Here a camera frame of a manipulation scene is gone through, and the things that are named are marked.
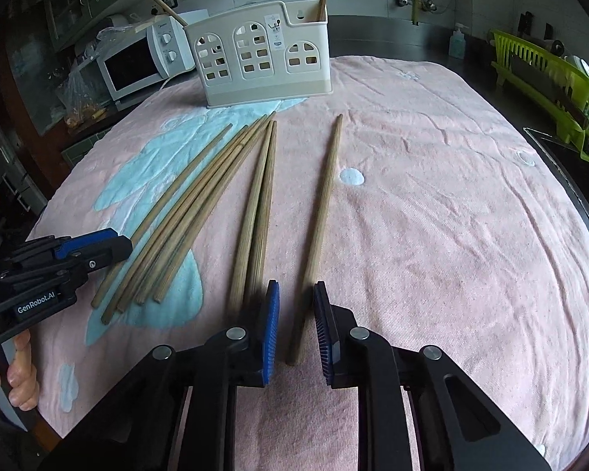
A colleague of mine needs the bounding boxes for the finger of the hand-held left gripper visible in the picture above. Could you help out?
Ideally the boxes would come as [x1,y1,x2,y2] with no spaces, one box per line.
[22,228,120,262]
[54,235,133,280]

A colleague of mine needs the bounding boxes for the blue soap pump bottle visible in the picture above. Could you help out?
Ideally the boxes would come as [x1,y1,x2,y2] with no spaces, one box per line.
[448,23,468,58]

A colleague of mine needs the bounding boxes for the clear plastic food bag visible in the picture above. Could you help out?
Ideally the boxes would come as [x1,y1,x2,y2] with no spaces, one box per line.
[55,58,113,131]

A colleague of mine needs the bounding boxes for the white microwave oven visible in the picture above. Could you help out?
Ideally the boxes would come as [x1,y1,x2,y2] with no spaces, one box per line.
[95,17,198,105]

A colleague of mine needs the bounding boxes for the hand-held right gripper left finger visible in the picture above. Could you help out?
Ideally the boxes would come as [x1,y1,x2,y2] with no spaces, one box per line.
[39,279,281,471]

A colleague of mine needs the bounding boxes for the clear plastic bag on microwave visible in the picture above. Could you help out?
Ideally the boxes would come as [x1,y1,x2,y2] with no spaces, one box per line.
[73,13,154,60]

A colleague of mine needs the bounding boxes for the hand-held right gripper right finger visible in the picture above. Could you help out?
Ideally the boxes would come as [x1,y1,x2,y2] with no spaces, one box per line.
[313,281,551,471]

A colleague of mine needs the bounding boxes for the green dish rack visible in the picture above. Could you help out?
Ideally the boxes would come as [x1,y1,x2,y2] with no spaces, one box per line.
[488,29,589,166]

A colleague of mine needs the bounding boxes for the cream plastic utensil holder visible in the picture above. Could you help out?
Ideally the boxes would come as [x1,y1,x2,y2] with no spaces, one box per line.
[183,1,335,109]

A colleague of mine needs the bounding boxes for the pink printed towel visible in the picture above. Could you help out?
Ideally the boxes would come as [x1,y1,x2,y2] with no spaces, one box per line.
[24,54,589,471]

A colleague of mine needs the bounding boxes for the person's left hand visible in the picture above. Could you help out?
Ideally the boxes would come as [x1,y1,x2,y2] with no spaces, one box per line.
[0,329,40,411]

